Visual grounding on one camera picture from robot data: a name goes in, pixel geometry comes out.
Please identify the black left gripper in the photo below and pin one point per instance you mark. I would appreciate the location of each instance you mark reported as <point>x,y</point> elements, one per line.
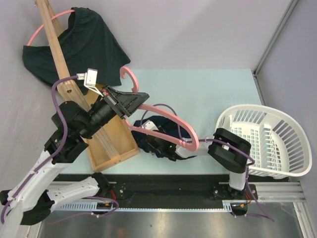
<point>127,102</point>

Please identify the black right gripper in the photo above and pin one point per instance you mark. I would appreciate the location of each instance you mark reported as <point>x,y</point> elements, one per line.
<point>151,148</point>

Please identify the navy blue shorts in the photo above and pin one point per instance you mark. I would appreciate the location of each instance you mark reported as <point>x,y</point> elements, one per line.
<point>167,130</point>

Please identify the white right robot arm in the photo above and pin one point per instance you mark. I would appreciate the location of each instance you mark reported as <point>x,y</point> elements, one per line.
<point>227,148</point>

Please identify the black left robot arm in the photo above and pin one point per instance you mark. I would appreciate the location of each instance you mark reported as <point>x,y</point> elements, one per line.
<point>31,201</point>

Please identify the dark green shorts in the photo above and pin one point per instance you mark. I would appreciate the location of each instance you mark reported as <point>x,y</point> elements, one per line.
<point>86,43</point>

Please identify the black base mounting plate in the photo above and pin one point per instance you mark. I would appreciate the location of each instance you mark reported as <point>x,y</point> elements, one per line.
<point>164,184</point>

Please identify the wooden rack base tray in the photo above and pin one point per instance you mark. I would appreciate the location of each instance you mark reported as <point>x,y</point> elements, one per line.
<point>111,146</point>

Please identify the white laundry basket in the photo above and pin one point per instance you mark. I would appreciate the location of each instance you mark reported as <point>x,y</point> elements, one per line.
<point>279,145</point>

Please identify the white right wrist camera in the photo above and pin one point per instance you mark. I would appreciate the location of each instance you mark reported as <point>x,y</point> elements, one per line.
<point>149,125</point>

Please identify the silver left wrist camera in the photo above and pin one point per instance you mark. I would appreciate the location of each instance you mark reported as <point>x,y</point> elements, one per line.
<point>89,78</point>

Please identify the wooden rack post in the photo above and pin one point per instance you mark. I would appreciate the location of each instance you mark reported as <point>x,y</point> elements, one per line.
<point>68,90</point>

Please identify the aluminium rail with cable duct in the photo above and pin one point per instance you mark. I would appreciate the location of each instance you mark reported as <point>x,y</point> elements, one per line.
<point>208,200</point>

